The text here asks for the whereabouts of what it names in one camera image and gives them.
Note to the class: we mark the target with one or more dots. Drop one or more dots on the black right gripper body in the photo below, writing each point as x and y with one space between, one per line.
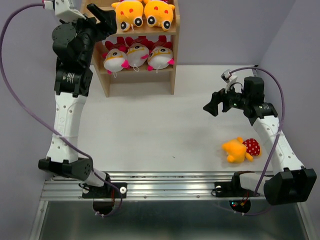
238 100

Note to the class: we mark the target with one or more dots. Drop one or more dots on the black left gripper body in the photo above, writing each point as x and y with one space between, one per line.
92 32

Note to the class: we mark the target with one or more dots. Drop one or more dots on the orange plush toy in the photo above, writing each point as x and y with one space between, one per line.
129 14

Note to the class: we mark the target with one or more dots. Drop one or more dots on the white pink striped plush toy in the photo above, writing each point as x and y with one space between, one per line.
138 51

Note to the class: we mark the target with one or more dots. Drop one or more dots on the orange plush toy polka-dot dress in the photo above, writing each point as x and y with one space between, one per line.
159 13

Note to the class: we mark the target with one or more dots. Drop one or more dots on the orange plush toy face down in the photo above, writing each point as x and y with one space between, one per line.
239 150

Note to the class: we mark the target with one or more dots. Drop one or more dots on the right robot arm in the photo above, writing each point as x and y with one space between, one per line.
291 181

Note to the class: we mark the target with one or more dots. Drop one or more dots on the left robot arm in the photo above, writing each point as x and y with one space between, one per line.
74 41

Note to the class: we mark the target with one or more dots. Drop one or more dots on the wooden shelf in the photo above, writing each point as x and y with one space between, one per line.
126 76

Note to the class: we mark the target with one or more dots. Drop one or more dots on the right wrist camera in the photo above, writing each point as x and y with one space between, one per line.
229 78

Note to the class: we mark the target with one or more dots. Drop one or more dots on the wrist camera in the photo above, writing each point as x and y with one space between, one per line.
63 9
229 78

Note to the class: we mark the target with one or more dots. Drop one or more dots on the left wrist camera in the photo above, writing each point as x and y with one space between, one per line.
63 9

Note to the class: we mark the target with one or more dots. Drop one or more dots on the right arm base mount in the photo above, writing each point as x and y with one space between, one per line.
239 197

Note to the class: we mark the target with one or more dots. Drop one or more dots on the aluminium rail base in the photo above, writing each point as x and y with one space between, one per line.
167 147

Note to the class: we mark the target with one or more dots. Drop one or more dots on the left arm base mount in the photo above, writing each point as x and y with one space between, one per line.
104 198

